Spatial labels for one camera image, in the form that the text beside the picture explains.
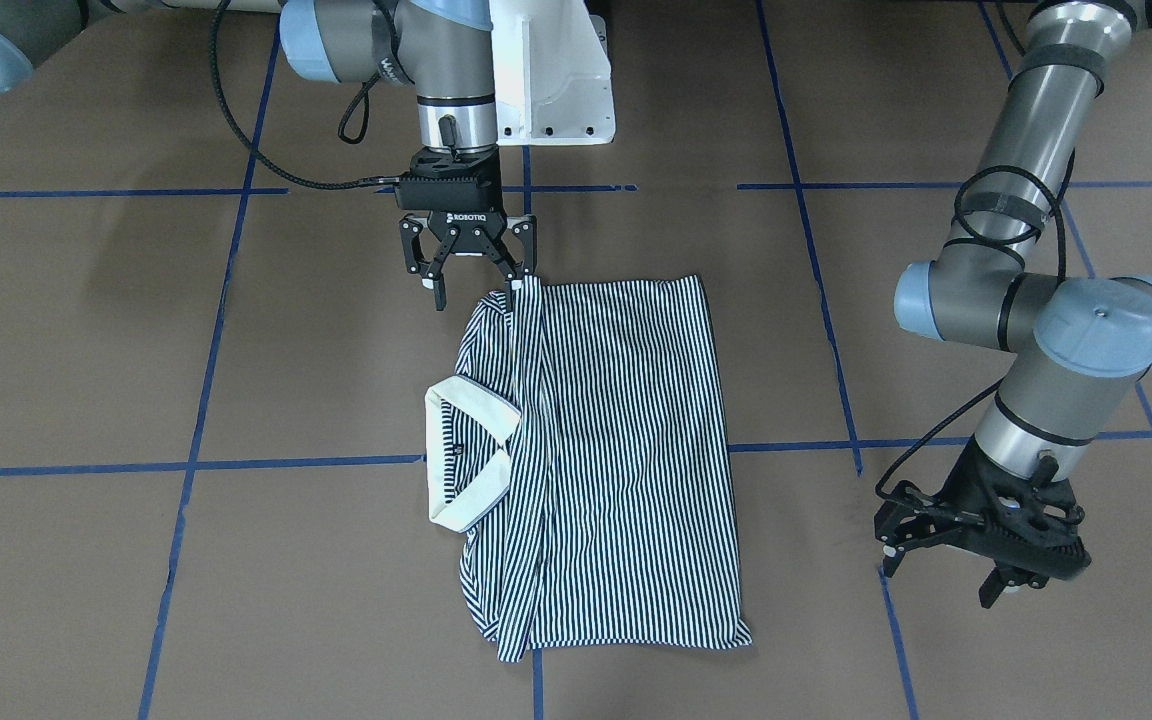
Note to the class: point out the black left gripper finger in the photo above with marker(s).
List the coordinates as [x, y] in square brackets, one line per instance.
[1005, 578]
[895, 548]

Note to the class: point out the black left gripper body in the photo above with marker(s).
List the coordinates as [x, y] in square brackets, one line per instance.
[904, 520]

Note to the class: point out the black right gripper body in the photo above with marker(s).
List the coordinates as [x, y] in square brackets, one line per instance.
[463, 219]

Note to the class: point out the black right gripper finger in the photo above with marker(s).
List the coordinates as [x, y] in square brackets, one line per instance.
[432, 276]
[515, 274]

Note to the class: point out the striped polo shirt white collar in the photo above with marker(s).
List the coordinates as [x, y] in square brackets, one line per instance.
[580, 449]

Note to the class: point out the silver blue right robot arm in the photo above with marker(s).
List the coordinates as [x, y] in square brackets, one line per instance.
[440, 49]

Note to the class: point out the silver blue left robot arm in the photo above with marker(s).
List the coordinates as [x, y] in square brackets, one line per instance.
[1001, 281]

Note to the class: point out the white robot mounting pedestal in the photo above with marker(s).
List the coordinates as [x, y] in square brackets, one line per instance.
[553, 73]

